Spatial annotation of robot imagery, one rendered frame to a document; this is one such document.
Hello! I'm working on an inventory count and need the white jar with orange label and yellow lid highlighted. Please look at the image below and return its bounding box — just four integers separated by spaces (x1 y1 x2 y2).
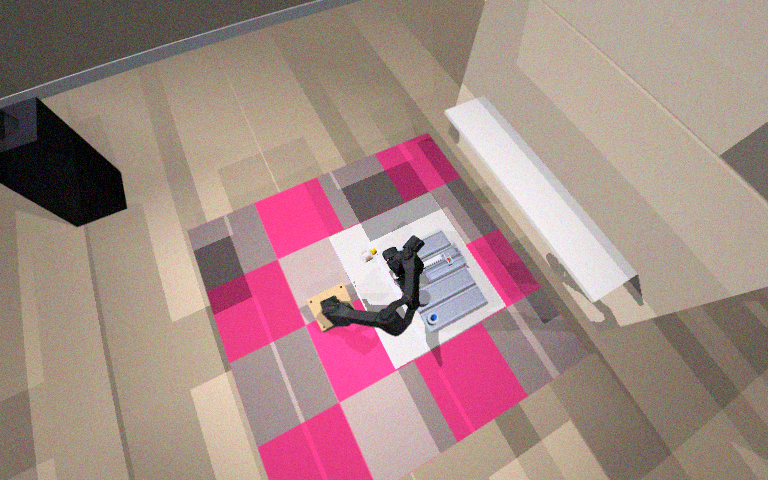
359 248 377 263

